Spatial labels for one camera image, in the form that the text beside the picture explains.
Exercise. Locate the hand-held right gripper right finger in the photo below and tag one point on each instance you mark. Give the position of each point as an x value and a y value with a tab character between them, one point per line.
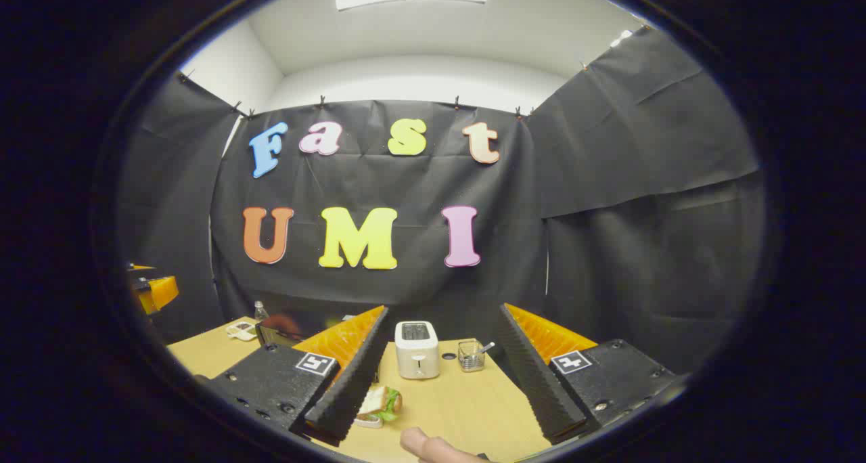
541	388

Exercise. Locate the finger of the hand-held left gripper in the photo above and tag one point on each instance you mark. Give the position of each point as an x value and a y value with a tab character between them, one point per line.
159	292

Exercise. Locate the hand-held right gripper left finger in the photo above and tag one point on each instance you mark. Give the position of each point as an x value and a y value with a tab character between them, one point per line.
352	388

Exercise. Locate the lettuce sandwich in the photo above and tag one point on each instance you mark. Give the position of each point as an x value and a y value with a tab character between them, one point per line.
384	402

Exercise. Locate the black electric oven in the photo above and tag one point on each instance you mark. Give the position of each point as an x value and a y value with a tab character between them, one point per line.
318	324

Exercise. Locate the white rectangular tray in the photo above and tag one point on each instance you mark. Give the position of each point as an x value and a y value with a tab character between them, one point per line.
369	422

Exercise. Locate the metal utensil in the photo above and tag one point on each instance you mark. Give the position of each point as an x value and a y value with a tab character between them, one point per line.
486	348

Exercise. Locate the white toaster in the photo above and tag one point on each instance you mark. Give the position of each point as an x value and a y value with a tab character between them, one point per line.
417	355

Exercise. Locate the metal mesh holder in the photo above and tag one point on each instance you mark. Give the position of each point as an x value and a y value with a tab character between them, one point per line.
470	358

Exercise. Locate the white compartment dish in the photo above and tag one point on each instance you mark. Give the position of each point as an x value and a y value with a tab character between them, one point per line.
241	330

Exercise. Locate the clear plastic bottle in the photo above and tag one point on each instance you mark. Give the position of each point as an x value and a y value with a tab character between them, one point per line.
260	312

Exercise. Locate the black backdrop cloth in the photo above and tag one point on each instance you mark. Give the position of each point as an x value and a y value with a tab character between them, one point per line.
379	179

